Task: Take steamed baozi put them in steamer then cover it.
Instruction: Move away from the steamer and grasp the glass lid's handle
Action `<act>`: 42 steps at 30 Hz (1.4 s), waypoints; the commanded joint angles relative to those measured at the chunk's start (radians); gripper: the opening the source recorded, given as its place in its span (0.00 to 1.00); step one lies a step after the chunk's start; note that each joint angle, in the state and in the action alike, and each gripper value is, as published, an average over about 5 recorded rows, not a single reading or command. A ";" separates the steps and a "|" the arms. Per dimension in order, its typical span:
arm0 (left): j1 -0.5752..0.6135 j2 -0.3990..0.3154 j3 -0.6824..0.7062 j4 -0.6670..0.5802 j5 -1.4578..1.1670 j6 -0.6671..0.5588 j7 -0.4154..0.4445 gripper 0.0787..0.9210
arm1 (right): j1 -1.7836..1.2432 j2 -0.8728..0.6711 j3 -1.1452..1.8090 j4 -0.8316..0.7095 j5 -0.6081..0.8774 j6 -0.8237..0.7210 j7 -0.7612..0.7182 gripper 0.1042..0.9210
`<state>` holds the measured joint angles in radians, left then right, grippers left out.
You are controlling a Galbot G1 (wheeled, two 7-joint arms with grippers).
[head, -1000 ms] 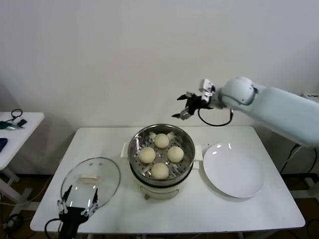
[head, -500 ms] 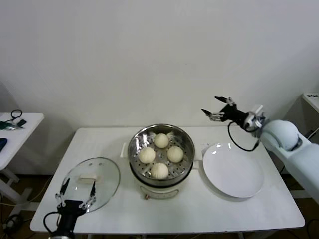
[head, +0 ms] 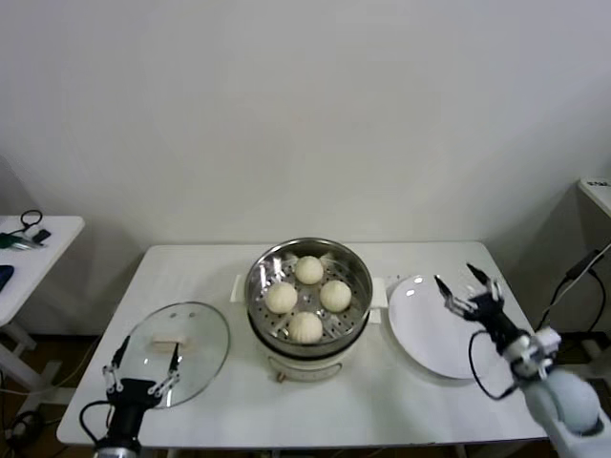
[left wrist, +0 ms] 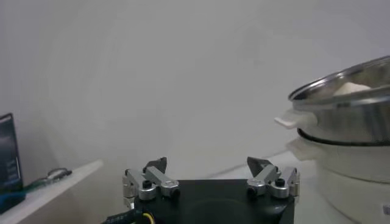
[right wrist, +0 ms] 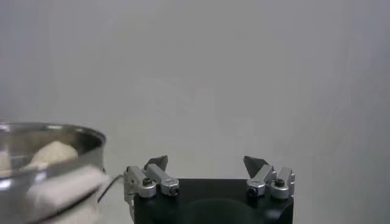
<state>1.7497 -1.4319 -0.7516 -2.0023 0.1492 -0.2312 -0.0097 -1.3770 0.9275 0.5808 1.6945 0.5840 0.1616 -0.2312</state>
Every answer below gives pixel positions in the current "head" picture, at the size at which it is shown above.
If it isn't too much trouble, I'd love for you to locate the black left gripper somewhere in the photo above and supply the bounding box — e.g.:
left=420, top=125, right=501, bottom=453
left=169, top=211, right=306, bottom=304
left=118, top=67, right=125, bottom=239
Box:
left=102, top=335, right=182, bottom=443

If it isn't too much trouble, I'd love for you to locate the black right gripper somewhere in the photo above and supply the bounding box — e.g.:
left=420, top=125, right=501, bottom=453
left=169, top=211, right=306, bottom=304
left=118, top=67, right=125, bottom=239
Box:
left=432, top=261, right=524, bottom=355

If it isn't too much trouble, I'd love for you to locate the glass lid with cream handle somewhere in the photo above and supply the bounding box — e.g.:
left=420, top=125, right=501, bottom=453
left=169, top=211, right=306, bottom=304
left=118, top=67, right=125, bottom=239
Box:
left=116, top=301, right=233, bottom=410

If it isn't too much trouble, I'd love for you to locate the white steamed baozi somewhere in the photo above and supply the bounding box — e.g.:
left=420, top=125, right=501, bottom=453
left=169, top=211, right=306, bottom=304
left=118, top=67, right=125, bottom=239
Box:
left=318, top=280, right=353, bottom=313
left=264, top=281, right=299, bottom=315
left=287, top=310, right=324, bottom=344
left=294, top=255, right=326, bottom=285

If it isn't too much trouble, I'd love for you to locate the stainless steel steamer basket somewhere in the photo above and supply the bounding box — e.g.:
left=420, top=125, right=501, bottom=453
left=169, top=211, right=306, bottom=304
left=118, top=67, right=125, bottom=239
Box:
left=230, top=238, right=387, bottom=347

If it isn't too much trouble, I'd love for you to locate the white round plate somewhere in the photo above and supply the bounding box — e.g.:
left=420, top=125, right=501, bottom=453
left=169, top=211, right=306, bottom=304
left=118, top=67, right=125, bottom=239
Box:
left=388, top=274, right=507, bottom=382

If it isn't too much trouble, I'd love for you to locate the white side table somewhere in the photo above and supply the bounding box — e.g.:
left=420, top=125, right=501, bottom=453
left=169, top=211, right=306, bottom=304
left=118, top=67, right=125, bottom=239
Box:
left=0, top=214, right=87, bottom=387

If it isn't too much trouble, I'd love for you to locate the white table with label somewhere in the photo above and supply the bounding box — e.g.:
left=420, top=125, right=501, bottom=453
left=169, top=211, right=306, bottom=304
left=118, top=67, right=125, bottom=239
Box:
left=577, top=176, right=611, bottom=219

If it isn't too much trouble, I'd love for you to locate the cream electric cooking pot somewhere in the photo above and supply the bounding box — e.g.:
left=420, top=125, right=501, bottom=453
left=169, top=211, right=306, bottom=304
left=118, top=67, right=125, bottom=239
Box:
left=247, top=304, right=383, bottom=385

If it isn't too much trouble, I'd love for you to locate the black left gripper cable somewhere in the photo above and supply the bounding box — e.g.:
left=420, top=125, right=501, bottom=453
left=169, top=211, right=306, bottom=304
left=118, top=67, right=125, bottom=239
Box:
left=78, top=400, right=114, bottom=448

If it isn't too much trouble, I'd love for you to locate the black floor cable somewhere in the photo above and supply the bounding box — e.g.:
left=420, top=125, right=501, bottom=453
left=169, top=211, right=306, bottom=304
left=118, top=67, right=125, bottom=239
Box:
left=0, top=407, right=63, bottom=458

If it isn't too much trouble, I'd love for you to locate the green handled tool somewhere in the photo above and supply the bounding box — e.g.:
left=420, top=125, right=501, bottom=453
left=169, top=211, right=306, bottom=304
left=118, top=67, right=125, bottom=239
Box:
left=0, top=231, right=48, bottom=252

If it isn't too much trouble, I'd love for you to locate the black cable loop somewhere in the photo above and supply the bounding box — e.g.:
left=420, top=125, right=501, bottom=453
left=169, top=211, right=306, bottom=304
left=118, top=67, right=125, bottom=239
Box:
left=20, top=209, right=45, bottom=235

